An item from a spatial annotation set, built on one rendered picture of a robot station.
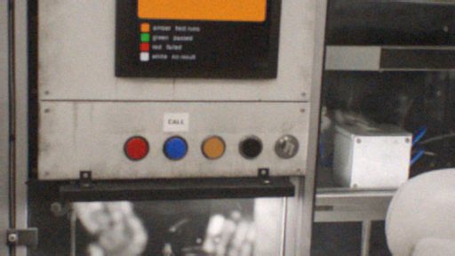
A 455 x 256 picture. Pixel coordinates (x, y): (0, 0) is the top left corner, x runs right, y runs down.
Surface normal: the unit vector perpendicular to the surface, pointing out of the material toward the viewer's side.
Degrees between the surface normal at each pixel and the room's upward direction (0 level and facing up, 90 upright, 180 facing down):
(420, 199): 53
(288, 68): 90
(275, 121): 90
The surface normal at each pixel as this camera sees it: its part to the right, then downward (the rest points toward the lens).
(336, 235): 0.22, 0.22
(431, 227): -0.65, -0.10
